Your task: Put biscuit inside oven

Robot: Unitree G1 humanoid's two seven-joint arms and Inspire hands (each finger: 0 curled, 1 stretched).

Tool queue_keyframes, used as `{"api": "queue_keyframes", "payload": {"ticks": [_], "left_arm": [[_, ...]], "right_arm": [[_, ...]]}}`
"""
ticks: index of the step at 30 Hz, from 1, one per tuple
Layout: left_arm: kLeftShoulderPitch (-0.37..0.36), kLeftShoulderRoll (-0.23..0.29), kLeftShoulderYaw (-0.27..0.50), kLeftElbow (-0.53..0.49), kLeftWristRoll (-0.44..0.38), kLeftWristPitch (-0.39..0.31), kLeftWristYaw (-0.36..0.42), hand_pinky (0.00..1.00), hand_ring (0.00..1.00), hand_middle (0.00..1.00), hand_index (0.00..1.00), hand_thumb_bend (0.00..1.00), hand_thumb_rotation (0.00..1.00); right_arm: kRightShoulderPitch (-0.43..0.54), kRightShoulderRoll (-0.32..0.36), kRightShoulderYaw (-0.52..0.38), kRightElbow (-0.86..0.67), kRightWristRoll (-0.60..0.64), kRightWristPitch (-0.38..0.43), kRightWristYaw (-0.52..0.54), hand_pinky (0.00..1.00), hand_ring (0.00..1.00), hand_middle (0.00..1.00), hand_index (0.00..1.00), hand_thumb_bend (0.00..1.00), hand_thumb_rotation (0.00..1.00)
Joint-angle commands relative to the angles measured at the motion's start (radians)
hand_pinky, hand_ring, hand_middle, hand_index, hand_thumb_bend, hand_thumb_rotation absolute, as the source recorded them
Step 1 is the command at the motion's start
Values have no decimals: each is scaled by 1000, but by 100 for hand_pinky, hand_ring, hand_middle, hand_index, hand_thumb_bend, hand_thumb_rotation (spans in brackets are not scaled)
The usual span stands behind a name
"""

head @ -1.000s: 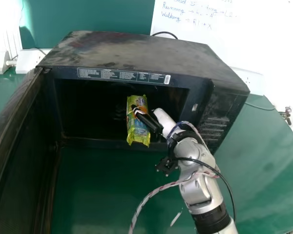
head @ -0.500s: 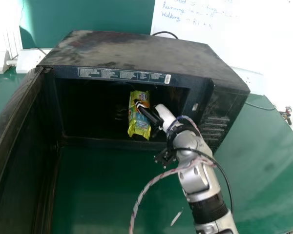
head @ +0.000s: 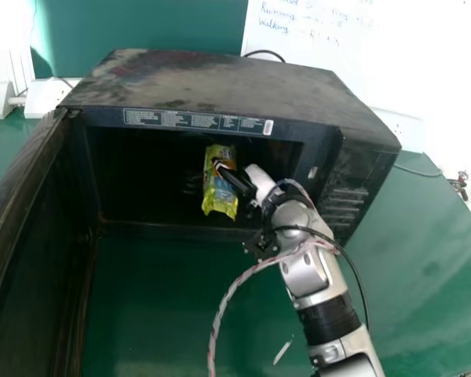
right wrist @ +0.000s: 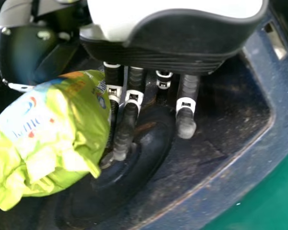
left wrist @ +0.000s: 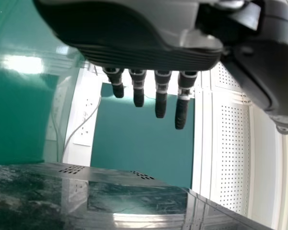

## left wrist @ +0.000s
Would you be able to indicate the black oven with glass door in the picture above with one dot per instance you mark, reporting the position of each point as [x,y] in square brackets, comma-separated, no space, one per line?
[105,198]

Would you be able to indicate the white socket strip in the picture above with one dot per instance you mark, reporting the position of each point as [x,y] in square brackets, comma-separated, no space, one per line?
[86,119]

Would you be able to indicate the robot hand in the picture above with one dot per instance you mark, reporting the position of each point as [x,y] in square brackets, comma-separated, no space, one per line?
[158,36]

